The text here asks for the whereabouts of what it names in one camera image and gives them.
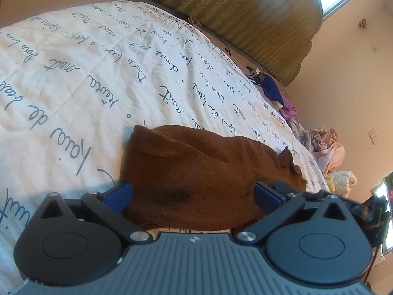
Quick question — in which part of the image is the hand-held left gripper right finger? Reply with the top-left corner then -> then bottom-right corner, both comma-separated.
235,181 -> 346,245

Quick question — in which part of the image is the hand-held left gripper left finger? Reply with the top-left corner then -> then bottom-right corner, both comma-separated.
38,182 -> 153,244

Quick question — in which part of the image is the brown knit garment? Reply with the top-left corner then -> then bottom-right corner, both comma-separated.
118,124 -> 308,232

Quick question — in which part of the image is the pile of pastel clothes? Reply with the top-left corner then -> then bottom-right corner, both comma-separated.
302,126 -> 346,174

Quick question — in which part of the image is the cream quilted blanket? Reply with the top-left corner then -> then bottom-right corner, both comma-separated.
324,170 -> 358,199

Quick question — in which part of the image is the purple cloth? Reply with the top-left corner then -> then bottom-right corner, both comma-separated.
278,97 -> 299,123

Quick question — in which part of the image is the blue cloth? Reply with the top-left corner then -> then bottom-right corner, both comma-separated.
259,74 -> 284,103

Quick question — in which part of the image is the dark object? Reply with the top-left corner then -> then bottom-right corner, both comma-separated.
361,187 -> 390,248

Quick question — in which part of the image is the bright glass pane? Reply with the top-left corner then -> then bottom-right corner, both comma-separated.
371,172 -> 393,212

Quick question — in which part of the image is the dark small cloth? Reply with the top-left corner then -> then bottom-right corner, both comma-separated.
246,66 -> 266,83

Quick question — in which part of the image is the white script-printed blanket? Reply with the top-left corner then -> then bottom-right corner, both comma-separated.
0,0 -> 327,295

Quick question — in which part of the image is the green ribbed headboard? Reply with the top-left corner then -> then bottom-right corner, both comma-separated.
106,0 -> 323,87

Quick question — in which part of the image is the black cable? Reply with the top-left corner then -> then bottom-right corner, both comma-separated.
201,28 -> 231,55

